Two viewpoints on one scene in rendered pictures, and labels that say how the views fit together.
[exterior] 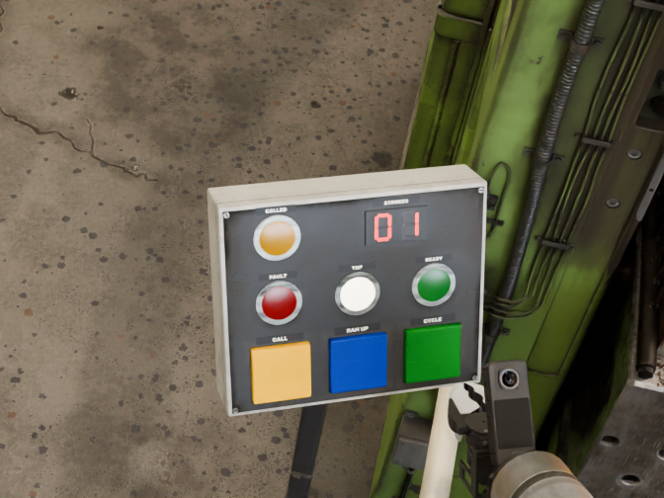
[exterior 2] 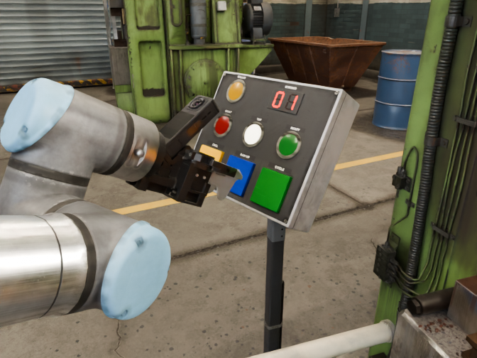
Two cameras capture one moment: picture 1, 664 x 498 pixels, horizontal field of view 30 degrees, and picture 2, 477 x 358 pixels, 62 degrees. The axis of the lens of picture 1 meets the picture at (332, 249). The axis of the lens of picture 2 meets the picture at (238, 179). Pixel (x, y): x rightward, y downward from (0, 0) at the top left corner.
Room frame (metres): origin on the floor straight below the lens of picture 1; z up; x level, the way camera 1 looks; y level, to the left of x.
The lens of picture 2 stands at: (0.63, -0.80, 1.34)
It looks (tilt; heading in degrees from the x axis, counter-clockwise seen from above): 23 degrees down; 68
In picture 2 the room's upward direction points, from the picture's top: straight up
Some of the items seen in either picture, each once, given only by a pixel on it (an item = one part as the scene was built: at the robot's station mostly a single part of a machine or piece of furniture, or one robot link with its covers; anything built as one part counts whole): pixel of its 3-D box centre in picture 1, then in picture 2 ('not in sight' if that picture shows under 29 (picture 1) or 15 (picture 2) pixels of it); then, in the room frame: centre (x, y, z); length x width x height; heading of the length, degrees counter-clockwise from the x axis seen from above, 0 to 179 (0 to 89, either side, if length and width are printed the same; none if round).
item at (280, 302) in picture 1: (279, 302); (222, 125); (0.92, 0.05, 1.09); 0.05 x 0.03 x 0.04; 86
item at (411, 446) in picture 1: (421, 442); not in sight; (1.22, -0.23, 0.36); 0.09 x 0.07 x 0.12; 86
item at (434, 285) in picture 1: (433, 285); (288, 145); (0.99, -0.13, 1.09); 0.05 x 0.03 x 0.04; 86
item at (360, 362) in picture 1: (357, 361); (237, 175); (0.92, -0.06, 1.01); 0.07 x 0.05 x 0.07; 111
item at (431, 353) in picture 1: (431, 352); (271, 190); (0.95, -0.15, 1.01); 0.07 x 0.05 x 0.07; 111
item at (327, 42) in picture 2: not in sight; (320, 64); (4.77, 5.60, 0.43); 1.89 x 1.20 x 0.85; 95
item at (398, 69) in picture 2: not in sight; (401, 89); (4.30, 3.05, 0.44); 0.59 x 0.59 x 0.88
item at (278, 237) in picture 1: (277, 237); (236, 91); (0.96, 0.07, 1.16); 0.05 x 0.03 x 0.04; 86
